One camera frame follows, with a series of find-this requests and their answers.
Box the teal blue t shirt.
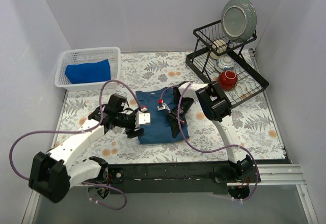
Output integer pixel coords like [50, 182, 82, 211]
[135, 87, 183, 145]

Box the black wire dish rack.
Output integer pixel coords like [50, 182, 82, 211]
[185, 20, 269, 108]

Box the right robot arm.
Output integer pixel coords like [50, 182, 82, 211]
[167, 81, 254, 182]

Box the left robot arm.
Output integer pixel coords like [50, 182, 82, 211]
[29, 94, 150, 203]

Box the red bowl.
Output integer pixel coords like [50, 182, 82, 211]
[218, 70, 238, 91]

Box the blue white porcelain bowl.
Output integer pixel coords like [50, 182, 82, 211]
[215, 55, 235, 73]

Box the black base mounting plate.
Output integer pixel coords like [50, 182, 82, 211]
[104, 161, 260, 194]

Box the white plastic basket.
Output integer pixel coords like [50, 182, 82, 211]
[55, 47, 121, 91]

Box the cream ceramic cup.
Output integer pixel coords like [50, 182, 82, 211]
[210, 39, 227, 60]

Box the bright blue t shirt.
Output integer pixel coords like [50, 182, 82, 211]
[65, 59, 111, 84]

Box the grey green plate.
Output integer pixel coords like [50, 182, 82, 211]
[221, 0, 257, 43]

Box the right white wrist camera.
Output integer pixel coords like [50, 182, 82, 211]
[157, 99, 170, 111]

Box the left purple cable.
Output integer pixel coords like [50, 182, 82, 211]
[9, 79, 148, 211]

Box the aluminium frame rail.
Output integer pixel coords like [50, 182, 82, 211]
[32, 164, 306, 187]

